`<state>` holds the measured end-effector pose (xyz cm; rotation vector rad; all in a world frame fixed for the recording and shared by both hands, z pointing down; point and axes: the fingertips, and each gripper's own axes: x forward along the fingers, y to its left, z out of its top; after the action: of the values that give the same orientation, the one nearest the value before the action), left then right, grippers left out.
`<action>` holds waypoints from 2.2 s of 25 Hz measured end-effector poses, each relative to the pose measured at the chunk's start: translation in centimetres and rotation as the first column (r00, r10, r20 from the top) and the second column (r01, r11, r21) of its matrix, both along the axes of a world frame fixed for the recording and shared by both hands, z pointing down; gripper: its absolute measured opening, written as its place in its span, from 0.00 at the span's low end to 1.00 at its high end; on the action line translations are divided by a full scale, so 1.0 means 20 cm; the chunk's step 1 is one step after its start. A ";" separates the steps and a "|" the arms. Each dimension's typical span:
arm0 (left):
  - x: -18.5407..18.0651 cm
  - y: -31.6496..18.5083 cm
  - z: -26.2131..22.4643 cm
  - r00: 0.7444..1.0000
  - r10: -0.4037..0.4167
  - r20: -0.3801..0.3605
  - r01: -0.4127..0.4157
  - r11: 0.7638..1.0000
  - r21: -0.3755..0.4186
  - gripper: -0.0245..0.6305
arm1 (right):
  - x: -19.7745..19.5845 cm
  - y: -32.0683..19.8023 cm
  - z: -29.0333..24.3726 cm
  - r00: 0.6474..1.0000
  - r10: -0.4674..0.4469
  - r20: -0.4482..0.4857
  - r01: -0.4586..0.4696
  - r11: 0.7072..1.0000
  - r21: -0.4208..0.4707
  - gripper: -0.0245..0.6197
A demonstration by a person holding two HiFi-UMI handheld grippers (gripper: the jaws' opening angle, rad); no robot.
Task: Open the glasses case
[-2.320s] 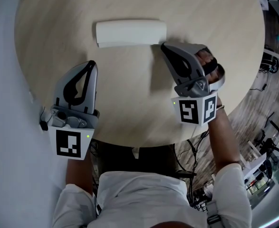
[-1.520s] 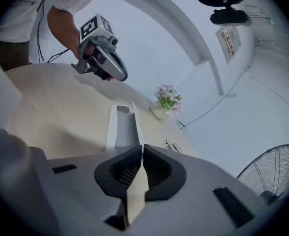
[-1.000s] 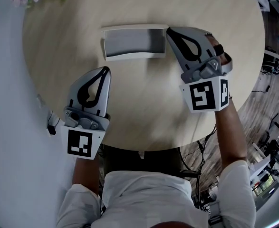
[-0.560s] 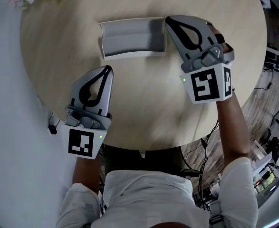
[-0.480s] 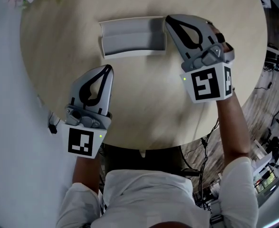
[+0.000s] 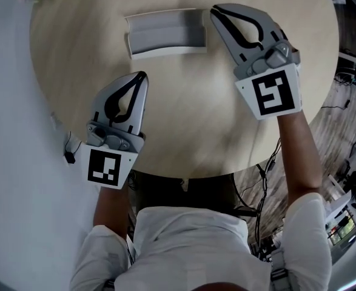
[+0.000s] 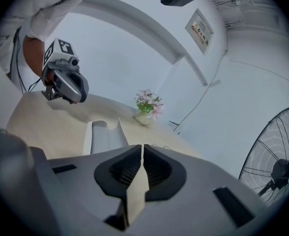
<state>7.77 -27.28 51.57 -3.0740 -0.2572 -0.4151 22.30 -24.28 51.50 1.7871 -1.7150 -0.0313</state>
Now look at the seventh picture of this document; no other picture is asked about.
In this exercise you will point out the small grey fisheye camera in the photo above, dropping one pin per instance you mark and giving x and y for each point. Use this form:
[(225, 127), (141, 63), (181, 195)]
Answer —
[(74, 62)]

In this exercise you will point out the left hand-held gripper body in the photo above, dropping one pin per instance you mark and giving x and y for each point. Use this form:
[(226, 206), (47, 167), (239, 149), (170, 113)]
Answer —
[(60, 48)]

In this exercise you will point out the white wall socket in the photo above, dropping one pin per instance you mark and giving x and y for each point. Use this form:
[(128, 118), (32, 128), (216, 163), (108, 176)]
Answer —
[(173, 125)]

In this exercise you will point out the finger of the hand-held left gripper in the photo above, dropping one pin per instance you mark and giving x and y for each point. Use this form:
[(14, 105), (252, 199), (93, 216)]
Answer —
[(63, 85)]

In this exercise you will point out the potted pink flowers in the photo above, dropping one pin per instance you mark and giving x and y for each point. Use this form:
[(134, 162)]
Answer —
[(149, 106)]

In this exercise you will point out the round wooden table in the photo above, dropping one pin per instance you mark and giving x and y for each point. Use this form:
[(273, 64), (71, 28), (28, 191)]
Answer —
[(48, 122)]

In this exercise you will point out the white wall distribution box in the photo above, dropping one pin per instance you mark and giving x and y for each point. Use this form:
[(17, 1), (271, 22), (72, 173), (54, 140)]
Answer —
[(199, 31)]

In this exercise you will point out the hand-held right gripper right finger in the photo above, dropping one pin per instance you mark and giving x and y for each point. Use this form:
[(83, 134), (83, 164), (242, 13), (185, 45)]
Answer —
[(203, 181)]

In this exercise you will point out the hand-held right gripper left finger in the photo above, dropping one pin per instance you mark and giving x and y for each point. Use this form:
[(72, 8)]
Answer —
[(73, 181)]

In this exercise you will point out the person's white shirt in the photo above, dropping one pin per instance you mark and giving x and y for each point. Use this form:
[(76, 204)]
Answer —
[(43, 8)]

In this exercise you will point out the person's left forearm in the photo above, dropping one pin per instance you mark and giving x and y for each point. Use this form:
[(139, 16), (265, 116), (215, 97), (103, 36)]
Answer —
[(33, 55)]

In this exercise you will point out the person's left hand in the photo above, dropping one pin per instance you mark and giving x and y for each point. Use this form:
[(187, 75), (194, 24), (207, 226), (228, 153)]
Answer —
[(49, 75)]

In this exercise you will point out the black standing fan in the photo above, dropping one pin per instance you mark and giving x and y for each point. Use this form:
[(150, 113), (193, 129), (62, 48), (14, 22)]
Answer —
[(279, 161)]

